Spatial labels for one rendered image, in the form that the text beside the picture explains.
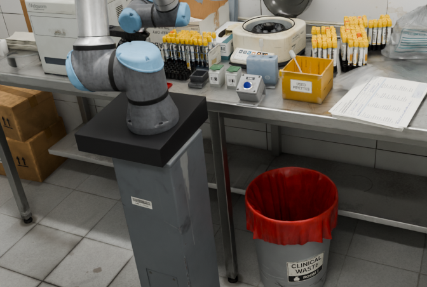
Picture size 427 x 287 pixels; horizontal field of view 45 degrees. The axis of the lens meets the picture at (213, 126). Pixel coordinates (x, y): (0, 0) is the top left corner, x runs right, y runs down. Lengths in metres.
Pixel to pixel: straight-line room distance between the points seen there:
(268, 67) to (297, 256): 0.71
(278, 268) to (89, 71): 1.07
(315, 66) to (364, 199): 0.72
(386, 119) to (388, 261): 0.96
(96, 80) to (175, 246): 0.56
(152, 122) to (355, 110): 0.61
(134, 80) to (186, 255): 0.58
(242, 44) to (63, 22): 0.66
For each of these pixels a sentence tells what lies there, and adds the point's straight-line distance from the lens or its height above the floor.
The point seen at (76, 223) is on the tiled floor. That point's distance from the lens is 2.73.
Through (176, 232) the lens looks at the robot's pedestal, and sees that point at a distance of 1.56.
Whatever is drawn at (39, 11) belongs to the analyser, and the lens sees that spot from 2.04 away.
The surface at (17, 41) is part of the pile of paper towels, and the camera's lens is 2.50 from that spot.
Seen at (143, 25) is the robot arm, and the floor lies 1.14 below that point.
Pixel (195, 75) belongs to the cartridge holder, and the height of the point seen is 0.90.
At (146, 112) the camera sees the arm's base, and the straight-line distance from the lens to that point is 1.41.
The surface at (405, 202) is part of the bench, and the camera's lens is 2.25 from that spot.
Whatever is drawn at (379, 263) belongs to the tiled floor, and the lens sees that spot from 2.36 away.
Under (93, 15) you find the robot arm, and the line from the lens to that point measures 1.42.
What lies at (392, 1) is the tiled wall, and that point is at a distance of 2.13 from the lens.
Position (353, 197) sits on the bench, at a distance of 2.25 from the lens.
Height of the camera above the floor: 1.64
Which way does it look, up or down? 30 degrees down
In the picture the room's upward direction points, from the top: 6 degrees counter-clockwise
